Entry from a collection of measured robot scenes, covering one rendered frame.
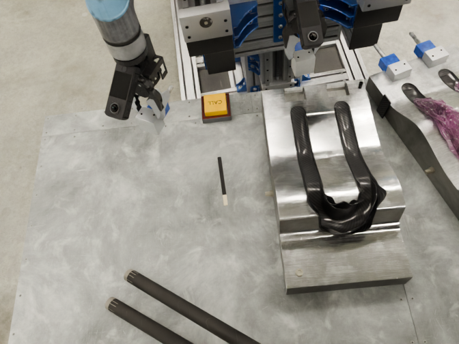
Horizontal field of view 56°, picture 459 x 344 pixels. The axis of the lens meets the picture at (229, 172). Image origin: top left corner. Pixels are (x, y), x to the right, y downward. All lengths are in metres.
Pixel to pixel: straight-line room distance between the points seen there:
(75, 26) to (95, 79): 0.46
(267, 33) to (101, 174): 0.68
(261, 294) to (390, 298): 0.28
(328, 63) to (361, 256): 1.30
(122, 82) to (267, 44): 0.68
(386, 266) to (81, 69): 2.06
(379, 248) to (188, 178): 0.49
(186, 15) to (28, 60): 1.74
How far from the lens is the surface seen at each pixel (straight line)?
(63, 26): 2.91
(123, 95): 0.91
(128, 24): 0.83
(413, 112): 1.15
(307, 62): 1.11
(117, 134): 1.23
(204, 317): 0.91
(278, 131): 1.05
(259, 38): 1.46
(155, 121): 1.03
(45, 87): 2.62
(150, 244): 1.06
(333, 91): 1.16
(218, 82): 2.05
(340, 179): 0.96
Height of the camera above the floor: 1.77
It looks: 62 degrees down
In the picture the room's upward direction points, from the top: 11 degrees counter-clockwise
